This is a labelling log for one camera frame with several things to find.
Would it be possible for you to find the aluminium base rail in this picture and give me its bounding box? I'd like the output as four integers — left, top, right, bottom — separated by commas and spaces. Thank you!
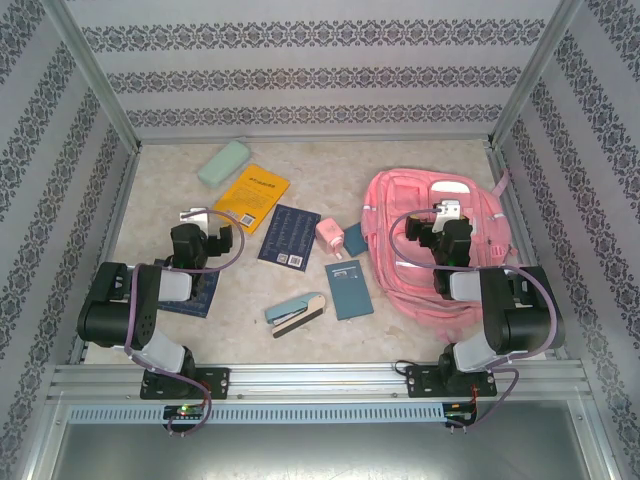
49, 362, 586, 401

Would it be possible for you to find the pink pencil sharpener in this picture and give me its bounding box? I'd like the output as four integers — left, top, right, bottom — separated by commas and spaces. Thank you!
314, 217, 346, 259

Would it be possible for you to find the pink backpack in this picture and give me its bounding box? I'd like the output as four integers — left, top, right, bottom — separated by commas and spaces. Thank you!
360, 167, 517, 344

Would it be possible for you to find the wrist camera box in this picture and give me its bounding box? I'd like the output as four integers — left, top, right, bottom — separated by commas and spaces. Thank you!
432, 198, 462, 234
179, 206, 225, 236

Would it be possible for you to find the aluminium side rail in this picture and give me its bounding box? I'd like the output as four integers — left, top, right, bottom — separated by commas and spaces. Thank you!
68, 147, 144, 366
487, 144, 570, 362

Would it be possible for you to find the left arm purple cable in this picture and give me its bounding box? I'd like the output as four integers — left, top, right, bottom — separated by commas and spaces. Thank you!
123, 208, 247, 436

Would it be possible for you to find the slotted grey cable tray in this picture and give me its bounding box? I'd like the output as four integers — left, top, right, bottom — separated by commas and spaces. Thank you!
67, 403, 446, 425

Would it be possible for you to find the dark blue printed book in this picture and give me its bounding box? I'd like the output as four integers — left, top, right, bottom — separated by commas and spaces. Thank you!
152, 257, 221, 319

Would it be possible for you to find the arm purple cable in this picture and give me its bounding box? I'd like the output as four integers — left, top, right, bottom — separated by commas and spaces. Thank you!
123, 208, 247, 436
390, 207, 567, 434

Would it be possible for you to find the mint green pencil case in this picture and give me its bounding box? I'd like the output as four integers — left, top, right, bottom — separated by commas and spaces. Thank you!
197, 139, 251, 189

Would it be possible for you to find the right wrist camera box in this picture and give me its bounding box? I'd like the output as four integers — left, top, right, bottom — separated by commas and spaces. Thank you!
432, 198, 462, 234

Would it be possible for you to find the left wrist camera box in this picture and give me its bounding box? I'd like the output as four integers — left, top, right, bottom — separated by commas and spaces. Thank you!
179, 206, 225, 236

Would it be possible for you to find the aluminium frame post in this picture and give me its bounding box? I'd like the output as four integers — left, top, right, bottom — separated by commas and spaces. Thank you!
487, 0, 586, 147
42, 0, 144, 151

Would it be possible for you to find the yellow book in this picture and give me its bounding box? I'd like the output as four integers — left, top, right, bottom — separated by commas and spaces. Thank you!
213, 164, 292, 236

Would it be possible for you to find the teal notebook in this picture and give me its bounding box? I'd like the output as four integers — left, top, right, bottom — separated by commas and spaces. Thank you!
324, 259, 375, 322

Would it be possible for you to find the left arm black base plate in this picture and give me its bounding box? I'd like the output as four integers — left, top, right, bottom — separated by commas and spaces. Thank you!
139, 367, 231, 401

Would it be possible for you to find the grey metal panel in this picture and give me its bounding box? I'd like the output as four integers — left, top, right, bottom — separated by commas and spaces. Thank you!
49, 399, 606, 480

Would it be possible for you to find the small teal wallet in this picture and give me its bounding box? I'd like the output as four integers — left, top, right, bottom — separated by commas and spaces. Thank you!
342, 222, 370, 257

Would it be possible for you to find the dark blue book with barcode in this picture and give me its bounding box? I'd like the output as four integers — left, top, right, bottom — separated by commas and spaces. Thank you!
257, 203, 322, 274

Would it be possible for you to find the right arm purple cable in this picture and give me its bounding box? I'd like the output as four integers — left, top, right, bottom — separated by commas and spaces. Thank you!
390, 207, 567, 434

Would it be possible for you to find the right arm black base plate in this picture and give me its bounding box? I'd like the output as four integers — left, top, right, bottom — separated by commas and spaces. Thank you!
405, 364, 499, 399

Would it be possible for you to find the blue and beige stapler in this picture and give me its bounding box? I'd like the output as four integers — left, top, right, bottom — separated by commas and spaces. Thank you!
264, 292, 326, 340

